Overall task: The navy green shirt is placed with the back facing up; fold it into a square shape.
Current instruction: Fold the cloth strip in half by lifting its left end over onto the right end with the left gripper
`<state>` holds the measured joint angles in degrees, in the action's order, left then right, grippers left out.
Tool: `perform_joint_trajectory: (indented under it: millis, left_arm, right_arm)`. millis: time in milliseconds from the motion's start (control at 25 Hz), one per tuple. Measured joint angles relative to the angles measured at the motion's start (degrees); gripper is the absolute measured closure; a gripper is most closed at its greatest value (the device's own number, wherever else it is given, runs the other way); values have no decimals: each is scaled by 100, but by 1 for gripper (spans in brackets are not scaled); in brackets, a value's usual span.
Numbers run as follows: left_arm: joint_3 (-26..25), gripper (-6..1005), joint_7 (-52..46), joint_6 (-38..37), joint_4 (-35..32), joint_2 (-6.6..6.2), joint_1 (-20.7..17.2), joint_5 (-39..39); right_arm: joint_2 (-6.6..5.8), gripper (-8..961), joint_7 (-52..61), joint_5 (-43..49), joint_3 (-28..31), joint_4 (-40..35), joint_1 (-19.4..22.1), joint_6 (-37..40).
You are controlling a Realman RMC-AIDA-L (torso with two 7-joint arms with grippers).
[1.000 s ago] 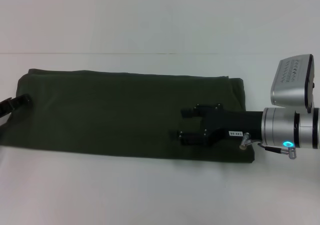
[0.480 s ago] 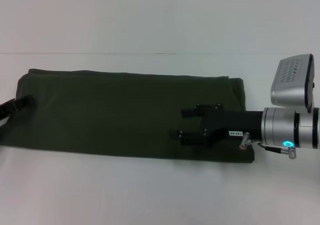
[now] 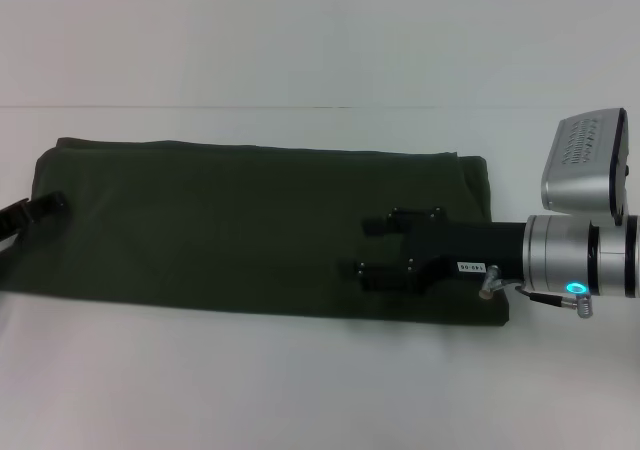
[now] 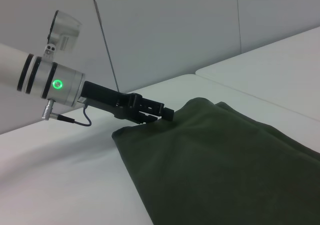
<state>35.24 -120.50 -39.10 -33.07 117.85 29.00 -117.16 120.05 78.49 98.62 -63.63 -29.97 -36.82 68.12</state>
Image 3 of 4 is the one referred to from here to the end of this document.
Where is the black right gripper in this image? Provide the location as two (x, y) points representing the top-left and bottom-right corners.
(339, 205), (530, 297)

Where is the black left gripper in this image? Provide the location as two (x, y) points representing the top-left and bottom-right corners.
(0, 191), (69, 249)

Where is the dark green t-shirt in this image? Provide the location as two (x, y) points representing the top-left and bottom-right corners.
(0, 137), (511, 330)

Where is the black right cable metal plug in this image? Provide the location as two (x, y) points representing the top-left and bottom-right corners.
(478, 264), (595, 320)

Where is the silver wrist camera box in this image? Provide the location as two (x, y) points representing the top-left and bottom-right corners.
(539, 107), (631, 227)

